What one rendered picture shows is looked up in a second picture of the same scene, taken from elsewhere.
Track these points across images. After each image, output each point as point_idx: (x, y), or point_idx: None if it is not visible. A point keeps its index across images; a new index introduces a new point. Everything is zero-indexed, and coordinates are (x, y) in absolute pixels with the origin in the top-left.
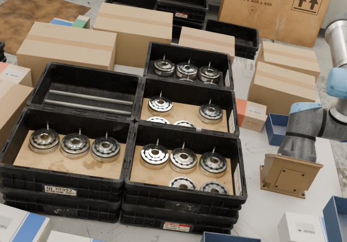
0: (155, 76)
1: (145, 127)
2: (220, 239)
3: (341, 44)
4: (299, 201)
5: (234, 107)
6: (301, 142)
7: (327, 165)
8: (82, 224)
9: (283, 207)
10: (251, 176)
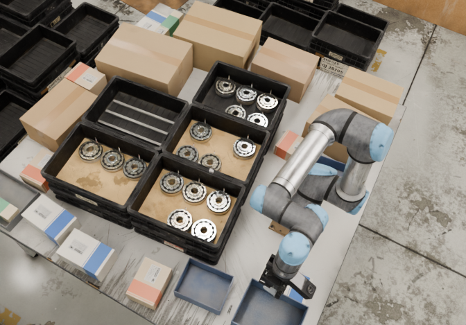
0: (202, 104)
1: (167, 159)
2: (203, 266)
3: (294, 155)
4: None
5: (259, 152)
6: (303, 202)
7: (351, 219)
8: (107, 223)
9: None
10: None
